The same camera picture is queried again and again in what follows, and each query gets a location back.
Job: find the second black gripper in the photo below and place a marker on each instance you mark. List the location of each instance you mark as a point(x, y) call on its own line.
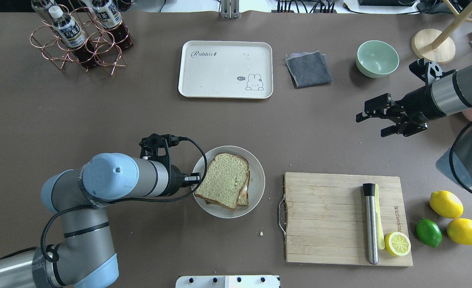
point(418, 102)

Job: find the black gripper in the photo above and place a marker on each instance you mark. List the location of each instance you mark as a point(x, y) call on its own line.
point(175, 178)

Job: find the bread slice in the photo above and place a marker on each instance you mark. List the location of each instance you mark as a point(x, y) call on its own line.
point(243, 198)
point(226, 175)

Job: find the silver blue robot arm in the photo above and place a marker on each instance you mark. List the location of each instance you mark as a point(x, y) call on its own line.
point(76, 248)

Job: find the second robot arm grey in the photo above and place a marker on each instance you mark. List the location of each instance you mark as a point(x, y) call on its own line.
point(443, 94)

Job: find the cream rabbit tray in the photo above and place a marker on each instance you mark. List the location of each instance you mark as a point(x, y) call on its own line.
point(226, 69)

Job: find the green ceramic bowl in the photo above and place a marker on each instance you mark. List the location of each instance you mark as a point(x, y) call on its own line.
point(376, 59)

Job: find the steel muddler black tip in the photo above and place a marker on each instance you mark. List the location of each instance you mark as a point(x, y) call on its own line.
point(368, 190)

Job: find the wooden cup stand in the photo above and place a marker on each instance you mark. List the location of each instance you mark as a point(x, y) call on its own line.
point(437, 46)

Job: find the grey folded cloth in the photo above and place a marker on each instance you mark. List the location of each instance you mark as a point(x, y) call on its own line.
point(308, 69)

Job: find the yellow lemon upper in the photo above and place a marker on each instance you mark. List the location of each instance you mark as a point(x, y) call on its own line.
point(446, 204)

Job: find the yellow lemon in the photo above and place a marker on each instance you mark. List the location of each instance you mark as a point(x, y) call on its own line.
point(460, 231)
point(446, 204)

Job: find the wooden cutting board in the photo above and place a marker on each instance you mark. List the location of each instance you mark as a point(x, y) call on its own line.
point(326, 218)

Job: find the green lime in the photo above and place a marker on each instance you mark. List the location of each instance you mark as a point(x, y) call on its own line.
point(428, 232)

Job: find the half lemon slice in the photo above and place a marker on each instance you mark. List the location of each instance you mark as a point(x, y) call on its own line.
point(397, 244)

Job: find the yellow lemon lower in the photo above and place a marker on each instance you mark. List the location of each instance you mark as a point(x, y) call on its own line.
point(460, 231)

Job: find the tea bottle lower left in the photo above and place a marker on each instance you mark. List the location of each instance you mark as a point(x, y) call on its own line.
point(109, 16)

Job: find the tea bottle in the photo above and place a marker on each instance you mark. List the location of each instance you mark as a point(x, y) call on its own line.
point(41, 7)
point(109, 16)
point(73, 36)

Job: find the tea bottle upper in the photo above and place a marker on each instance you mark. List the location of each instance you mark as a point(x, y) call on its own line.
point(73, 36)

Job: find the tea bottle lower right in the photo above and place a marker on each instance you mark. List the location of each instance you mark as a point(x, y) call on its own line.
point(41, 7)

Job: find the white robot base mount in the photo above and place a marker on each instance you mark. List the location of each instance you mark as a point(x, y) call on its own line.
point(229, 281)

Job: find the aluminium frame post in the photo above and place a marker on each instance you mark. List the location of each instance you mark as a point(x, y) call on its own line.
point(229, 9)

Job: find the copper wire bottle rack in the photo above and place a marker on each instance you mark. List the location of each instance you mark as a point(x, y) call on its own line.
point(90, 33)

